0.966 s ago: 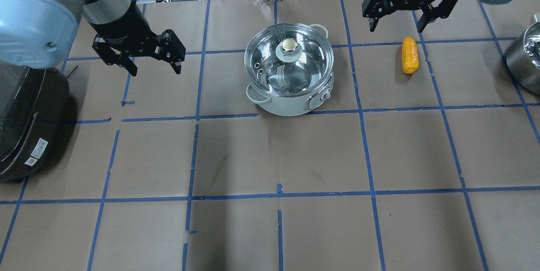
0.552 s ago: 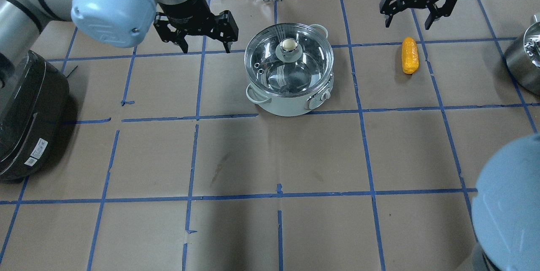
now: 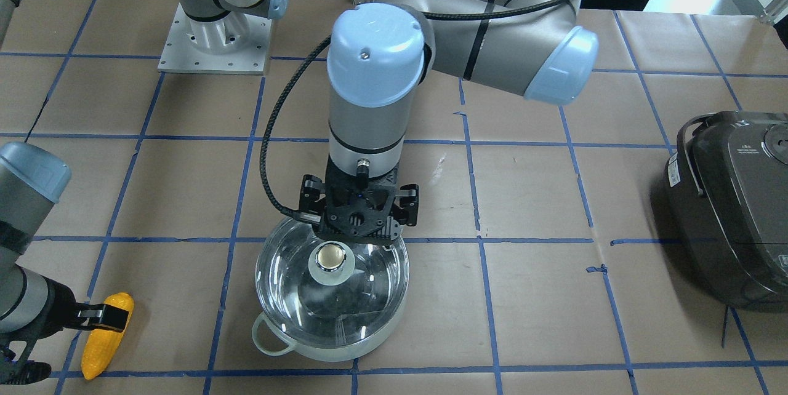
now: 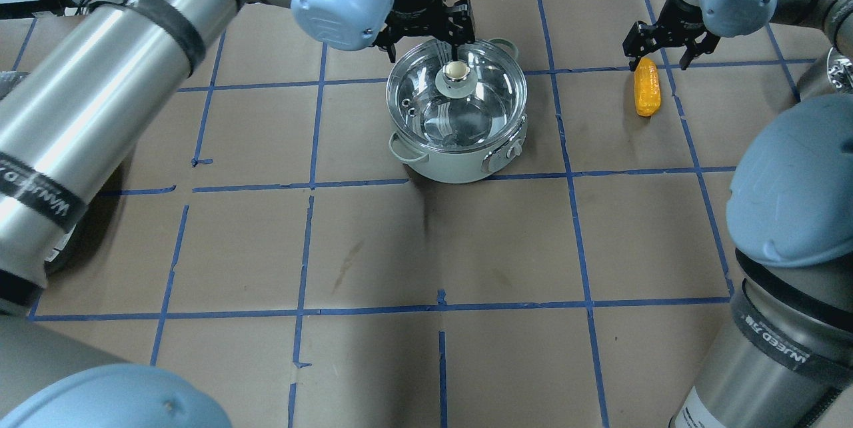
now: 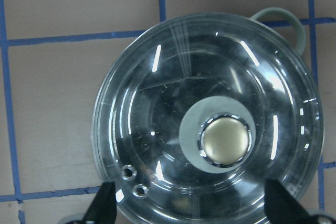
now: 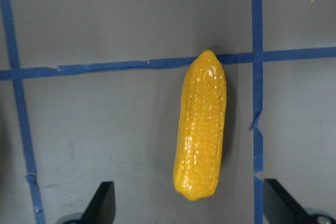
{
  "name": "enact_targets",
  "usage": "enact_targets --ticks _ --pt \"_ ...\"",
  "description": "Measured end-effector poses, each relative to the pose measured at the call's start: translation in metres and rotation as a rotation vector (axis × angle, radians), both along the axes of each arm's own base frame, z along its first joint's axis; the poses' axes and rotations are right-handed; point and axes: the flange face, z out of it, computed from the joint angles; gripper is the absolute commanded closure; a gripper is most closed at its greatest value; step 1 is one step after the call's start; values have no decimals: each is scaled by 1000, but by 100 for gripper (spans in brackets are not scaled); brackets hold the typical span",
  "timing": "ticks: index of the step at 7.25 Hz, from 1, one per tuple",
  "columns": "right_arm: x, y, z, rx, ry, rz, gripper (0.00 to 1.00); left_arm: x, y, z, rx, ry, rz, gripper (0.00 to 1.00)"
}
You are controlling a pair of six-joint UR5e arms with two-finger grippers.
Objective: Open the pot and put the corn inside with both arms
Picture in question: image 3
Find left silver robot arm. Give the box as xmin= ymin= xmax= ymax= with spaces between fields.
xmin=289 ymin=0 xmax=599 ymax=231

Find dark brown rice cooker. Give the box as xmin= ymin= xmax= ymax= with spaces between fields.
xmin=664 ymin=111 xmax=787 ymax=313

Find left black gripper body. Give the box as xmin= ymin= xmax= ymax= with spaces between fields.
xmin=298 ymin=160 xmax=419 ymax=227

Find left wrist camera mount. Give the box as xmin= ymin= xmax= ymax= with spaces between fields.
xmin=315 ymin=184 xmax=402 ymax=245

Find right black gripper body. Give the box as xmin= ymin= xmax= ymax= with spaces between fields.
xmin=37 ymin=278 xmax=81 ymax=340

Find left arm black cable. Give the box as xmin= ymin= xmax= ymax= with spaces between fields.
xmin=252 ymin=0 xmax=585 ymax=221

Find pale green electric pot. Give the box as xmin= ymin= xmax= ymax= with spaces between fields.
xmin=251 ymin=217 xmax=411 ymax=362

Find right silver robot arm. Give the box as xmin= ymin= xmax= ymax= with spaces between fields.
xmin=1 ymin=0 xmax=288 ymax=361

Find yellow corn cob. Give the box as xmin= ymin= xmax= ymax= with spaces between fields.
xmin=81 ymin=292 xmax=135 ymax=380

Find glass pot lid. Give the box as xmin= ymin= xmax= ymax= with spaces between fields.
xmin=255 ymin=217 xmax=411 ymax=346

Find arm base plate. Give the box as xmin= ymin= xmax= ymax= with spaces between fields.
xmin=158 ymin=6 xmax=275 ymax=76

